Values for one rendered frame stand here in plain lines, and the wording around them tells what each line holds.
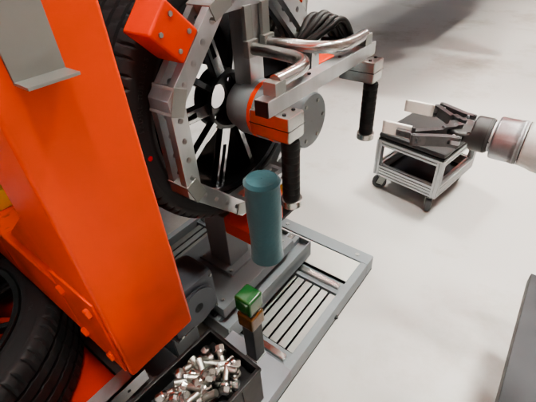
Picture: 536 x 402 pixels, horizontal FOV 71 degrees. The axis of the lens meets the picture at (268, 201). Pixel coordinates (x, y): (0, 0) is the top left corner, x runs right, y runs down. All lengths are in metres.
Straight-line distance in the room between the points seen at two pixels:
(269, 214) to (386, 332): 0.78
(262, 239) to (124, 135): 0.48
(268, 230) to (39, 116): 0.58
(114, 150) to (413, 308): 1.29
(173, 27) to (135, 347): 0.59
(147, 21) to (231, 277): 0.90
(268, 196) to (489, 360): 1.00
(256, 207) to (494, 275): 1.20
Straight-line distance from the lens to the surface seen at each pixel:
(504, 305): 1.74
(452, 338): 1.56
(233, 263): 1.38
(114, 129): 0.57
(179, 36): 0.74
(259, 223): 0.91
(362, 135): 1.01
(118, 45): 0.82
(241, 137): 1.09
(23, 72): 0.51
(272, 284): 1.40
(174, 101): 0.75
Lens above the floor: 1.23
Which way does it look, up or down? 37 degrees down
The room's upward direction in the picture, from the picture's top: 4 degrees counter-clockwise
